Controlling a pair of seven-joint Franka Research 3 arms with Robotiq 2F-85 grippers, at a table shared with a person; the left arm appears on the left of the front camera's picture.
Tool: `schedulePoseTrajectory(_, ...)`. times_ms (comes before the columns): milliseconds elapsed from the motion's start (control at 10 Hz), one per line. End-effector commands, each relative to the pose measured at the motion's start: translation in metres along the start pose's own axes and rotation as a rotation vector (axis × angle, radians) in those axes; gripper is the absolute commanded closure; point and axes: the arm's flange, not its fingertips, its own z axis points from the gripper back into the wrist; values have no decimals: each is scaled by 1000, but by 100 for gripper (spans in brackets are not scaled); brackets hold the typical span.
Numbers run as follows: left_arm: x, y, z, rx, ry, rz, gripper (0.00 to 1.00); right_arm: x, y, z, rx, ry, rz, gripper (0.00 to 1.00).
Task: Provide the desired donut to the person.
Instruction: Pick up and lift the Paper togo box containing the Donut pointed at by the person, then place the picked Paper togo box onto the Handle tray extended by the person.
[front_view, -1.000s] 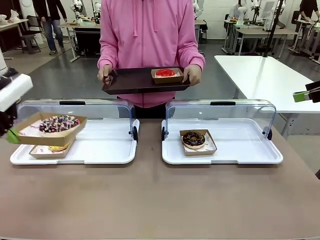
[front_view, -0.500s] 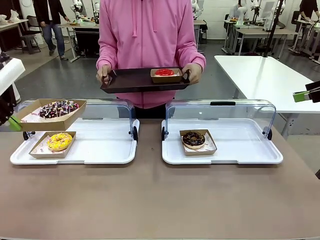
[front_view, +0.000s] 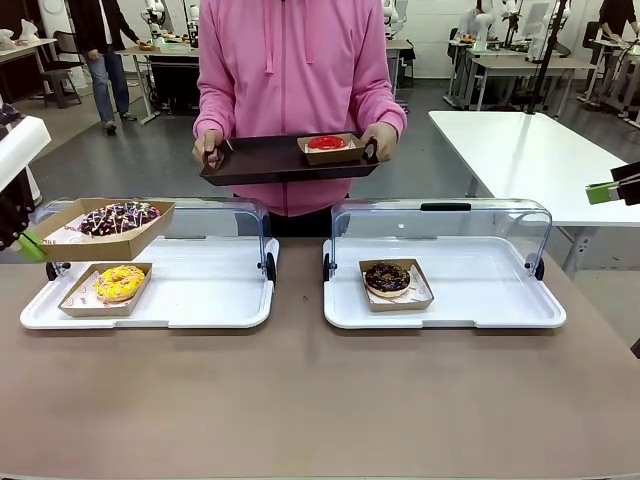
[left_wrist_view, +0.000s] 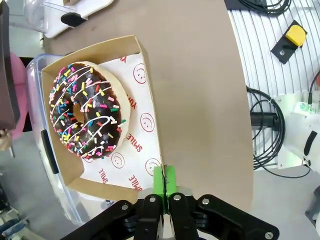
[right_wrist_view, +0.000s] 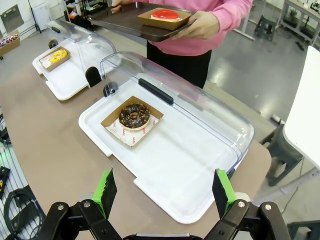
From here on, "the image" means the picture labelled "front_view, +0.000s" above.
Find clear display lid black handle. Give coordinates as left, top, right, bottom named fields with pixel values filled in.
left=35, top=197, right=276, bottom=281
left=330, top=198, right=554, bottom=281

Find person's right hand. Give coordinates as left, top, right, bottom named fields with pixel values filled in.
left=192, top=128, right=226, bottom=174

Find beige top background desk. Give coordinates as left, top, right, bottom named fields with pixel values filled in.
left=469, top=54, right=599, bottom=114

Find person in pink hoodie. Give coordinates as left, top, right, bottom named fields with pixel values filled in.
left=192, top=0, right=409, bottom=239

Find background person in jeans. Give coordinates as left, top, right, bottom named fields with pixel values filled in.
left=69, top=0, right=142, bottom=136

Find black cabinet under desk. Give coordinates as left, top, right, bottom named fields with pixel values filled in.
left=149, top=62, right=201, bottom=114

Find black office chair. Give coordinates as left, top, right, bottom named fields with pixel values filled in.
left=38, top=30, right=87, bottom=110

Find person's left hand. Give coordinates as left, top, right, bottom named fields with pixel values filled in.
left=359, top=123, right=397, bottom=164

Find yellow sprinkled donut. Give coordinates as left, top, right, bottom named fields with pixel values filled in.
left=94, top=265, right=147, bottom=303

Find chocolate sprinkle donut with drizzle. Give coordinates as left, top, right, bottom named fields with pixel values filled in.
left=37, top=197, right=176, bottom=263

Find chocolate donut brown crumbs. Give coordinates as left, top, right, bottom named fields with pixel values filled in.
left=363, top=263, right=412, bottom=300

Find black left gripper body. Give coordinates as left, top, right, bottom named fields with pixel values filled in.
left=0, top=174, right=37, bottom=251

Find red glazed donut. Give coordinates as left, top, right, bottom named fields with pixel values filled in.
left=307, top=134, right=348, bottom=153

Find red frosted donut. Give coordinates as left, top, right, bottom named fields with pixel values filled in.
left=296, top=132, right=366, bottom=167

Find background person dark clothes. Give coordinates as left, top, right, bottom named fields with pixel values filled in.
left=597, top=0, right=640, bottom=44

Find black tripod pole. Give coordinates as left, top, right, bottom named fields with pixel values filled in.
left=524, top=0, right=574, bottom=115

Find white round air purifier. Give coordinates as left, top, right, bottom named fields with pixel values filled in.
left=19, top=167, right=44, bottom=216

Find person's right forearm pink sleeve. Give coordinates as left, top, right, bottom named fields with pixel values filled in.
left=192, top=89, right=236, bottom=136

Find dark brown serving tray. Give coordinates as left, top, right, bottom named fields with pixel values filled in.
left=198, top=132, right=382, bottom=187

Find yellow frosted donut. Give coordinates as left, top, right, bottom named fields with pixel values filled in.
left=58, top=262, right=154, bottom=319

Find white table with dark legs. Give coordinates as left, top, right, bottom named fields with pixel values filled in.
left=0, top=38, right=59, bottom=119

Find person's left forearm pink sleeve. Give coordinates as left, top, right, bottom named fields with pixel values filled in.
left=357, top=89, right=409, bottom=134

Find wood top desk white legs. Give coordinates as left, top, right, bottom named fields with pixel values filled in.
left=115, top=45, right=201, bottom=126

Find chocolate frosted donut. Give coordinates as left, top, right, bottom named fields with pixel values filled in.
left=358, top=258, right=435, bottom=314

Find white display tray base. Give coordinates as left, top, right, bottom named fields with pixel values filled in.
left=322, top=235, right=568, bottom=331
left=19, top=235, right=280, bottom=331

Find chocolate donut coloured sprinkles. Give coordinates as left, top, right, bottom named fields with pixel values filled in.
left=78, top=200, right=162, bottom=237

